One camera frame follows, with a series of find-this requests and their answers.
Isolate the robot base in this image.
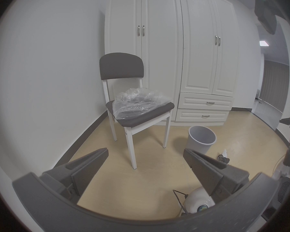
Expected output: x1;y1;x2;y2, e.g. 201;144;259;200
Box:
181;154;290;224

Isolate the white chair grey padding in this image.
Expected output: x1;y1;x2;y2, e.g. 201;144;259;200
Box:
99;53;175;170

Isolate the black cable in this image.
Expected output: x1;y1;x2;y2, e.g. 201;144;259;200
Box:
173;189;188;213

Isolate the clear plastic bag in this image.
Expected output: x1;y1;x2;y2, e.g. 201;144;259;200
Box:
112;87;172;120

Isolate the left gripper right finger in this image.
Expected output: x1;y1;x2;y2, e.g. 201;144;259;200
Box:
183;148;250;202

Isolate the grey curtain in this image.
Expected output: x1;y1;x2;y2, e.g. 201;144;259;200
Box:
259;60;290;115

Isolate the crumpled black plastic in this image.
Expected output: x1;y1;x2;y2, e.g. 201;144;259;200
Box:
217;154;231;164

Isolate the white wardrobe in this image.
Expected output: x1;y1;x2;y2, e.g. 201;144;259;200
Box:
104;0;240;127

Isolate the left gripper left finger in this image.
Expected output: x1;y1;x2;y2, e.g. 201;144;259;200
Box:
42;148;109;203

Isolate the white trash bin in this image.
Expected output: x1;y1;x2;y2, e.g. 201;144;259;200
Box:
185;126;217;155

